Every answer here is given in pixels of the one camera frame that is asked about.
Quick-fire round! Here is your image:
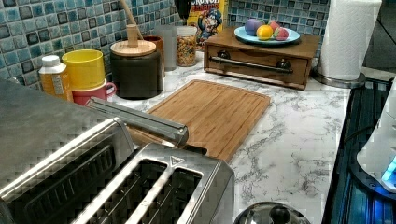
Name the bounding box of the silver two-slot toaster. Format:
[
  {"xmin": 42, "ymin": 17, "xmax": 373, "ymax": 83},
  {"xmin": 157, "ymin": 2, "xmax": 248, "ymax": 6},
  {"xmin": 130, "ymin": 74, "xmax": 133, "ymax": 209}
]
[{"xmin": 70, "ymin": 144, "xmax": 234, "ymax": 224}]

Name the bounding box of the yellow cereal box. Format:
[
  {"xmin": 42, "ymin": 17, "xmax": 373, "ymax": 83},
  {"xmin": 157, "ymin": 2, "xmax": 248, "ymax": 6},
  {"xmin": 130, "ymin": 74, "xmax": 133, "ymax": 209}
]
[{"xmin": 187, "ymin": 0, "xmax": 229, "ymax": 50}]

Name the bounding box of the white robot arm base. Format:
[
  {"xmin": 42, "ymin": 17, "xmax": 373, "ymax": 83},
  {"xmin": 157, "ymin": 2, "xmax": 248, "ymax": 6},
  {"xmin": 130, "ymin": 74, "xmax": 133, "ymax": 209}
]
[{"xmin": 351, "ymin": 79, "xmax": 396, "ymax": 200}]

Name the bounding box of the purple toy fruit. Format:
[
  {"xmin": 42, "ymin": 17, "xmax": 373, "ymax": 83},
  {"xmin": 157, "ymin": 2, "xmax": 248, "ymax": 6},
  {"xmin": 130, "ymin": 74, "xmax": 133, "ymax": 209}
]
[{"xmin": 245, "ymin": 19, "xmax": 264, "ymax": 36}]

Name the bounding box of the orange juice bottle white cap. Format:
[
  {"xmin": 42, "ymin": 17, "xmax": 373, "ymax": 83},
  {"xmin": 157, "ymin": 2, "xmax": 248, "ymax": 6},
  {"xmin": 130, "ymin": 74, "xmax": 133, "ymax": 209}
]
[{"xmin": 37, "ymin": 54, "xmax": 75, "ymax": 103}]

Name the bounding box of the dark canister with wooden lid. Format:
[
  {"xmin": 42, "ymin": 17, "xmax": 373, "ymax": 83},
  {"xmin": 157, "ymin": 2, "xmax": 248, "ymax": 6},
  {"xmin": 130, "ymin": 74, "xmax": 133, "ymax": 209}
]
[{"xmin": 110, "ymin": 24, "xmax": 163, "ymax": 99}]

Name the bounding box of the glass jar of colourful cereal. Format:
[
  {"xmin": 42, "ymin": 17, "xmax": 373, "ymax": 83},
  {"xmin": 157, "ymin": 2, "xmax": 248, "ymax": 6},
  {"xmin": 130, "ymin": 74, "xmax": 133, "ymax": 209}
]
[{"xmin": 177, "ymin": 26, "xmax": 197, "ymax": 66}]

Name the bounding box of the white paper towel roll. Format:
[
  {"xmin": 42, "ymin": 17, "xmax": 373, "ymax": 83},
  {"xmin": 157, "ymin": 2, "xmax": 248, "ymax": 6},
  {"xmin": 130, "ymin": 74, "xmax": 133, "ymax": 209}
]
[{"xmin": 318, "ymin": 0, "xmax": 382, "ymax": 80}]

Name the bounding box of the red green toy apple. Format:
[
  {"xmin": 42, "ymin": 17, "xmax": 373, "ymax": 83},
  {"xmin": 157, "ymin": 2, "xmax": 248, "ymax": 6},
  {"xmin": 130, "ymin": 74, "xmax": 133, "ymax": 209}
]
[{"xmin": 268, "ymin": 21, "xmax": 280, "ymax": 31}]

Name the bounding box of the light blue plate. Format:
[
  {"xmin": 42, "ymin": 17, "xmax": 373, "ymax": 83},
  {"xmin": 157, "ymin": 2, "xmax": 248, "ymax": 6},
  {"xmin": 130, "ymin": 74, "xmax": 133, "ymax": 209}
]
[{"xmin": 233, "ymin": 25, "xmax": 302, "ymax": 47}]

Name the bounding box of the yellow mug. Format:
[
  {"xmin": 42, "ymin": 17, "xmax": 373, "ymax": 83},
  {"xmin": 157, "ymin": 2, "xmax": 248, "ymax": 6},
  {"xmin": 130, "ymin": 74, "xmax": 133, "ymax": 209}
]
[{"xmin": 62, "ymin": 49, "xmax": 105, "ymax": 90}]

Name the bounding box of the metal paper towel holder base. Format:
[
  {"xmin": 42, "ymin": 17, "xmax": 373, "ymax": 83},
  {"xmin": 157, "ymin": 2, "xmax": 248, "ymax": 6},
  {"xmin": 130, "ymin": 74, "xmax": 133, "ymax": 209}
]
[{"xmin": 311, "ymin": 67, "xmax": 366, "ymax": 89}]

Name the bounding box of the pink mug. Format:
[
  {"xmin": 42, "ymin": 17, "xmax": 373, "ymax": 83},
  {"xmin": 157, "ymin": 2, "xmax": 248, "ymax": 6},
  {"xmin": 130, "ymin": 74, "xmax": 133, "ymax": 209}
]
[{"xmin": 72, "ymin": 80, "xmax": 117, "ymax": 105}]

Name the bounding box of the wooden utensil handle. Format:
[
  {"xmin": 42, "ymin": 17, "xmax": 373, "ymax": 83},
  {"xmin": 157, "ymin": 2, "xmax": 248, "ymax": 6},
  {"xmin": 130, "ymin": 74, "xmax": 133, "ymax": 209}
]
[{"xmin": 120, "ymin": 0, "xmax": 144, "ymax": 40}]

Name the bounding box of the brown ceramic utensil cup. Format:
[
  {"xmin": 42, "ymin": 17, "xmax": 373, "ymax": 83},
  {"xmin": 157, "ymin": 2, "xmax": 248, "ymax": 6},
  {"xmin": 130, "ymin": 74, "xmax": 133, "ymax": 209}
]
[{"xmin": 144, "ymin": 35, "xmax": 165, "ymax": 77}]

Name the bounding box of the wooden drawer box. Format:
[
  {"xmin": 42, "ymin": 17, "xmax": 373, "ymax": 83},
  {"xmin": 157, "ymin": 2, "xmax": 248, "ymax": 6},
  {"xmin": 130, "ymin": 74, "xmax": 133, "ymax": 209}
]
[{"xmin": 204, "ymin": 27, "xmax": 320, "ymax": 90}]

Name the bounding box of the bamboo cutting board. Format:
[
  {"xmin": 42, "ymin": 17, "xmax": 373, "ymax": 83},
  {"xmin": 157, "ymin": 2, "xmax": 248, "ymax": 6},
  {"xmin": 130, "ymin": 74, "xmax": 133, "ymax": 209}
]
[{"xmin": 127, "ymin": 78, "xmax": 272, "ymax": 163}]

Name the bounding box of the orange toy fruit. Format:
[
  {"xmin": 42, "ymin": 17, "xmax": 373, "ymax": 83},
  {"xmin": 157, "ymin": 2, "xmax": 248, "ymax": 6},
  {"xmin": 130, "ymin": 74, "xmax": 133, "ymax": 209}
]
[{"xmin": 256, "ymin": 25, "xmax": 273, "ymax": 41}]

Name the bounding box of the silver toaster oven body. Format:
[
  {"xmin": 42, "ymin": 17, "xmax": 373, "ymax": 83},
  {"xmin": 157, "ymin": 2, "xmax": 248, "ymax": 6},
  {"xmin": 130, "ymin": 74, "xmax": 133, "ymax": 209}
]
[{"xmin": 0, "ymin": 80, "xmax": 134, "ymax": 224}]

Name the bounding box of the frosted glass jar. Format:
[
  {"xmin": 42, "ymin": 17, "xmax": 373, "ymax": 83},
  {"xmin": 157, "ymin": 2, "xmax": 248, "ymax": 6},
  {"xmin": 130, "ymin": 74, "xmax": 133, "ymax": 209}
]
[{"xmin": 154, "ymin": 25, "xmax": 177, "ymax": 71}]

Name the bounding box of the black cable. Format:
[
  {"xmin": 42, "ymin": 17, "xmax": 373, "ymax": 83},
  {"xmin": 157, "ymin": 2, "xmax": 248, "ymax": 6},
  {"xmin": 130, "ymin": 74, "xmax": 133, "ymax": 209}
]
[{"xmin": 342, "ymin": 124, "xmax": 378, "ymax": 145}]

